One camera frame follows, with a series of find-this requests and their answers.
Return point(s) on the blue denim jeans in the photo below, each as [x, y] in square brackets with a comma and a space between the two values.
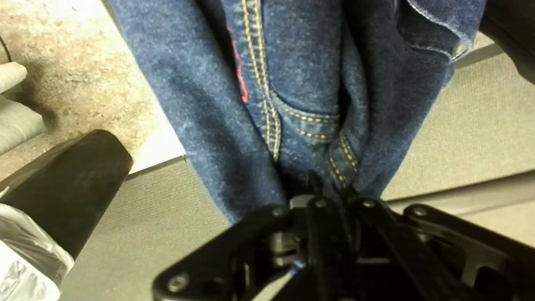
[301, 72]

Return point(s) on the shiny silver object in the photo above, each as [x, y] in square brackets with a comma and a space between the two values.
[27, 261]

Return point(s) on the grey floor mat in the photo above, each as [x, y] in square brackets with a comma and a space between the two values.
[473, 128]

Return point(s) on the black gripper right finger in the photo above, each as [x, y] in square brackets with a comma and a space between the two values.
[423, 251]

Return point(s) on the light grey chair base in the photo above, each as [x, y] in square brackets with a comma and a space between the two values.
[13, 111]

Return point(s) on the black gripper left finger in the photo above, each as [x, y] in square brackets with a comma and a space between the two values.
[244, 251]

